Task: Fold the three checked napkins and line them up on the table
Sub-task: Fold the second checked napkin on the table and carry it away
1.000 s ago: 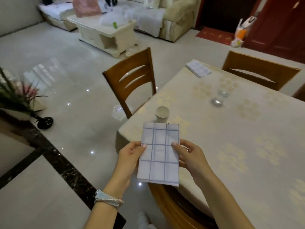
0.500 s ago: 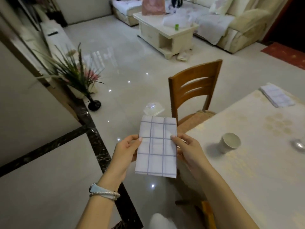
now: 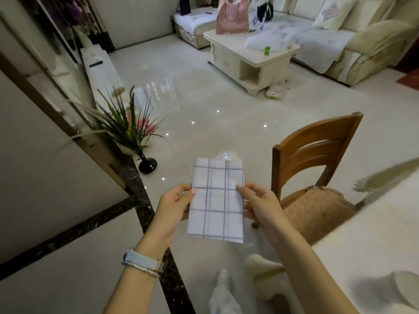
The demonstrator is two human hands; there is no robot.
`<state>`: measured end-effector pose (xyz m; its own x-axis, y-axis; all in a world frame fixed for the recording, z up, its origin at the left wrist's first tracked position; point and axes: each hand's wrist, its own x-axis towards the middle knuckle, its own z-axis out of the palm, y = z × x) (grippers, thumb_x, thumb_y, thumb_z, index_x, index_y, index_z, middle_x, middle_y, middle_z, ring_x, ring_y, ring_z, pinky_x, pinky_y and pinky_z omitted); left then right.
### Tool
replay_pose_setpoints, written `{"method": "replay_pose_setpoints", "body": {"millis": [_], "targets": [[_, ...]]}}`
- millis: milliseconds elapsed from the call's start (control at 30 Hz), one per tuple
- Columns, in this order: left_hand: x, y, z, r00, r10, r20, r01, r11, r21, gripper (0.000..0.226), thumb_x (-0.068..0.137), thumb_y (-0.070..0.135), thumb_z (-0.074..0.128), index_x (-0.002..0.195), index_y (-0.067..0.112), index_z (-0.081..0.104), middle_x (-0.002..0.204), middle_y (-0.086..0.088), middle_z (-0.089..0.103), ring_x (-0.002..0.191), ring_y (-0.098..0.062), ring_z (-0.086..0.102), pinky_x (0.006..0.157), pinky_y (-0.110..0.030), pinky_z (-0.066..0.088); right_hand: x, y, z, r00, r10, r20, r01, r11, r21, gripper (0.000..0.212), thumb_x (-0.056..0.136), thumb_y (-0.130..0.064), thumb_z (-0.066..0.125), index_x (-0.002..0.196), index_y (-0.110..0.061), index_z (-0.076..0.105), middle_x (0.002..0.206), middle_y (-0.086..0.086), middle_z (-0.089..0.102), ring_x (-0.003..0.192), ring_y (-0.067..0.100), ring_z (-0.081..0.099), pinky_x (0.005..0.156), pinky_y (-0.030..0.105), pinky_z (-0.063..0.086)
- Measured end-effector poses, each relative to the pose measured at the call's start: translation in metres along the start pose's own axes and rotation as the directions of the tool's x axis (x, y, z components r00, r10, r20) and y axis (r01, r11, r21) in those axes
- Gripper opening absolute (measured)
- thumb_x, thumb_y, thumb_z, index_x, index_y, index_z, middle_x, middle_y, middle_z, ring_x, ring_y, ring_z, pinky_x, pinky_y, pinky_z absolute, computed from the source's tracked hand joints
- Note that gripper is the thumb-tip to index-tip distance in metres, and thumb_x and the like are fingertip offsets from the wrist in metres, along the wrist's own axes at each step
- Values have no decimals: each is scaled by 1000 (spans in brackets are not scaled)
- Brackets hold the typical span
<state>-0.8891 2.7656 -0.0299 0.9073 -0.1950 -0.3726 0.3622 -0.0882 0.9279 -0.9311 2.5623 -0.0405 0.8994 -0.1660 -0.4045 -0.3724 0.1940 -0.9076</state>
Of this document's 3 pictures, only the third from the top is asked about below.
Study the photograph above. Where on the black handbag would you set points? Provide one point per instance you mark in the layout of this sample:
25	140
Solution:
263	13

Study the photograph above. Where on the purple flower bunch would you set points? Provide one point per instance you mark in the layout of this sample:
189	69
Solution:
77	13

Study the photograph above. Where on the person's left hand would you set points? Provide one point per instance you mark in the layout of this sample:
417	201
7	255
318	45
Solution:
168	215

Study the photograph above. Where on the cream coffee table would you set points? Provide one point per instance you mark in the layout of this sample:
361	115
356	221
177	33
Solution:
229	55

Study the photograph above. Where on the cream fluffy slipper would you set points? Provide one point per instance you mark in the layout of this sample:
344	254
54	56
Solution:
265	277

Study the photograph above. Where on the person's right forearm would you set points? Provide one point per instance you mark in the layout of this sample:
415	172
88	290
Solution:
311	281

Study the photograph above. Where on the pink paper bag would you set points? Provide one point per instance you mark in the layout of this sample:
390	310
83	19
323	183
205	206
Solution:
231	17

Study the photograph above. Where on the person's right hand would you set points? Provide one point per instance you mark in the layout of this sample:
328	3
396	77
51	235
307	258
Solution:
266	212

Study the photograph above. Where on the cream sofa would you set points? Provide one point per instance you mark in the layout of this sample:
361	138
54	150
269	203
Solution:
376	35

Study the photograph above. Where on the black remote control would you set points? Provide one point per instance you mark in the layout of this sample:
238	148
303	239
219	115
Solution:
95	64

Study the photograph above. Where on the person's right thumb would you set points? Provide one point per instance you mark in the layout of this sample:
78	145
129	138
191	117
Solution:
246	193

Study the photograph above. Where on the green plant with pink flowers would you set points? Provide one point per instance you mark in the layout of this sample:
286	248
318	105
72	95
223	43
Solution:
126	124

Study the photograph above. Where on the brown wooden chair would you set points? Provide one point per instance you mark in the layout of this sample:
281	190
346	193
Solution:
314	143

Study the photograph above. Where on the white television stand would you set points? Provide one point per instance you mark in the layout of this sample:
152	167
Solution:
98	78

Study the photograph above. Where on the person's left forearm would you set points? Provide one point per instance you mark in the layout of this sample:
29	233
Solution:
137	294

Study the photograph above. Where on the person's white trouser leg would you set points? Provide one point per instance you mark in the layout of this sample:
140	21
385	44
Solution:
224	297

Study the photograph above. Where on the tan chair seat cushion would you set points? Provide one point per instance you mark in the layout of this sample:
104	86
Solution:
314	212

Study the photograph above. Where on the black flat box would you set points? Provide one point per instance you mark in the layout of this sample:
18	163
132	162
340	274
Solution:
185	6

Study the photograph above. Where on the flat screen television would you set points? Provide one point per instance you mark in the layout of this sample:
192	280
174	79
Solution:
55	22

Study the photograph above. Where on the cream printed pillow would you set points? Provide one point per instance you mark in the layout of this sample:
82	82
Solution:
334	11

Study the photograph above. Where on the white bowl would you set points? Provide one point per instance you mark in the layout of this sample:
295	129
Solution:
389	294

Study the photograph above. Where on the white checkered cloth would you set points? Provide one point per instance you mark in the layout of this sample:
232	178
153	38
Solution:
216	205

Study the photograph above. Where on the black round vase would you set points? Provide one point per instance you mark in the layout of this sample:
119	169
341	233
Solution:
148	166

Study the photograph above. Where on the grey sofa cover cloth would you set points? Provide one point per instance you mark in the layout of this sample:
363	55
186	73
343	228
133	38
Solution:
322	48

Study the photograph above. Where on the person's left thumb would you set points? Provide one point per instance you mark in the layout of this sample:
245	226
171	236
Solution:
185	197

